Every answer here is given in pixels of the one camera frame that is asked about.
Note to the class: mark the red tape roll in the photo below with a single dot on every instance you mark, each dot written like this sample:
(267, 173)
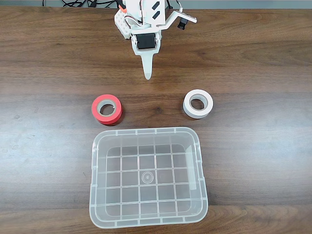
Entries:
(114, 114)

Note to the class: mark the clear plastic storage box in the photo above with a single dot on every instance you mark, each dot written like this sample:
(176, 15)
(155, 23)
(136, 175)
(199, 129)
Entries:
(200, 170)

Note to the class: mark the white tape roll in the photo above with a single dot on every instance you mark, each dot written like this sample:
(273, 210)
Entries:
(208, 107)

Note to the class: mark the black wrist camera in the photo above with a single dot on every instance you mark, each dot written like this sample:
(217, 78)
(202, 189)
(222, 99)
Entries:
(182, 22)

